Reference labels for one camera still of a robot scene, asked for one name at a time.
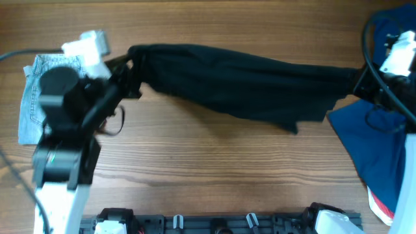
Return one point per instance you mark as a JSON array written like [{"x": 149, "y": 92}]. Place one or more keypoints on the light blue denim shorts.
[{"x": 31, "y": 115}]

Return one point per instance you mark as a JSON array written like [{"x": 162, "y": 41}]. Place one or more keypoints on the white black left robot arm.
[{"x": 75, "y": 108}]

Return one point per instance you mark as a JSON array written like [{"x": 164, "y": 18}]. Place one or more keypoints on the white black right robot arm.
[{"x": 394, "y": 77}]

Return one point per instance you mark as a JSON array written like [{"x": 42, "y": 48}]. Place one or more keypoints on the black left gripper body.
[{"x": 125, "y": 78}]

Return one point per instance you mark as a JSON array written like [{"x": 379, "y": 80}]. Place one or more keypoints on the black shorts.
[{"x": 243, "y": 85}]

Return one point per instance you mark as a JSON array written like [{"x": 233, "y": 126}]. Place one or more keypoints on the white red cloth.
[{"x": 379, "y": 209}]

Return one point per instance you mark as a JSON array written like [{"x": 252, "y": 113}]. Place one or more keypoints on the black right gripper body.
[{"x": 369, "y": 88}]

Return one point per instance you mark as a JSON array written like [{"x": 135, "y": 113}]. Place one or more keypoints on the blue polo shirt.
[{"x": 374, "y": 138}]

